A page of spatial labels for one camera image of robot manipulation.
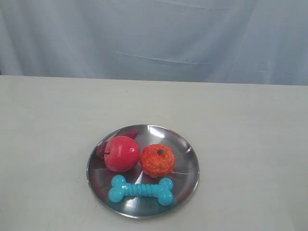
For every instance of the turquoise toy bone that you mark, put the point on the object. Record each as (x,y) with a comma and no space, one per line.
(121,188)

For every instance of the red toy apple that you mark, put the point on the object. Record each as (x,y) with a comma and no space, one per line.
(122,154)

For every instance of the round stainless steel plate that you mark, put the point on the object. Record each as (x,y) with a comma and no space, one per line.
(185,175)

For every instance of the orange toy tangerine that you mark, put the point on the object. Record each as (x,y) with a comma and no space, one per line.
(157,160)

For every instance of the white cloth backdrop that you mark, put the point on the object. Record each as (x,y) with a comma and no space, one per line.
(222,41)

